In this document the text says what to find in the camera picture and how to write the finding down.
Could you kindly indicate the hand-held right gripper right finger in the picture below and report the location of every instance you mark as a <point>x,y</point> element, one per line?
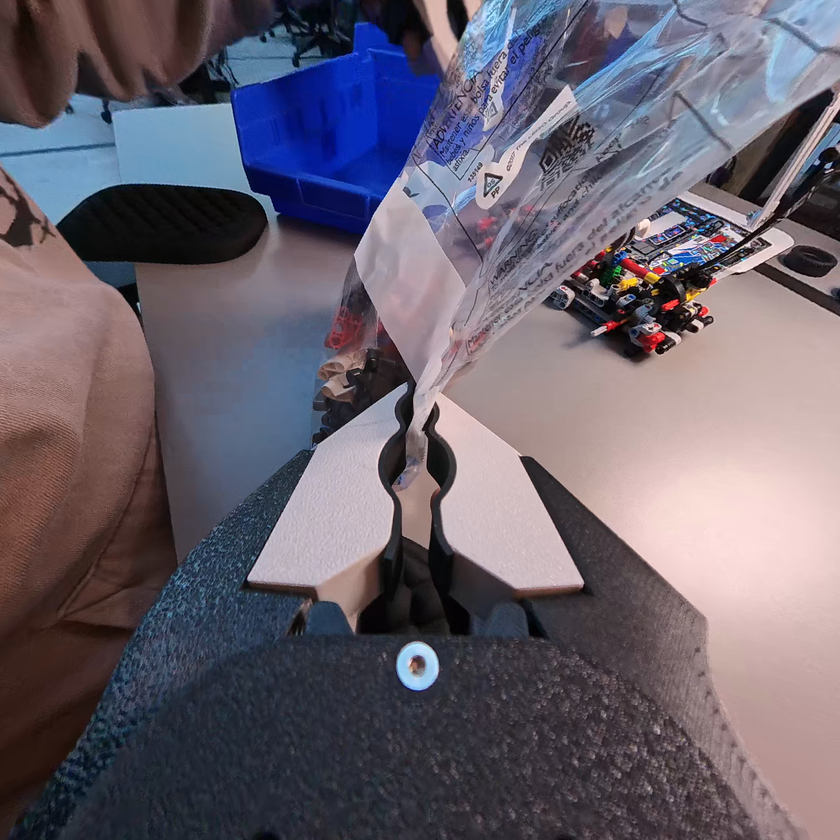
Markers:
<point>512,525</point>

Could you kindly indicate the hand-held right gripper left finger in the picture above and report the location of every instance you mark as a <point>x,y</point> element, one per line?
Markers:
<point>321,525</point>

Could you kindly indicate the lego car chassis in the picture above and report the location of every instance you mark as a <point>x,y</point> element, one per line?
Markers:
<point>643,295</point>

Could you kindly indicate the blue bin with white tag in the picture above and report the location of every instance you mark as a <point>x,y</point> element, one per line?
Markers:
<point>315,131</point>

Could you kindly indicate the clear bag of lego parts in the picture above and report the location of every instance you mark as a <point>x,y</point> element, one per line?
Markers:
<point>525,131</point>

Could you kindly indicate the black lego tyre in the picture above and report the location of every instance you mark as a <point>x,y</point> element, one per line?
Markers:
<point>810,260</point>

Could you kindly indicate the holographic sticker sheet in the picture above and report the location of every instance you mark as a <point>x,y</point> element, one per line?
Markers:
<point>695,236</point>

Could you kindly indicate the metal rod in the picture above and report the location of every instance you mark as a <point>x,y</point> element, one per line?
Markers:
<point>800,157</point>

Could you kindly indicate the group of black office chairs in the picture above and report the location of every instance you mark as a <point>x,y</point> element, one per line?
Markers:
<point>295,26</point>

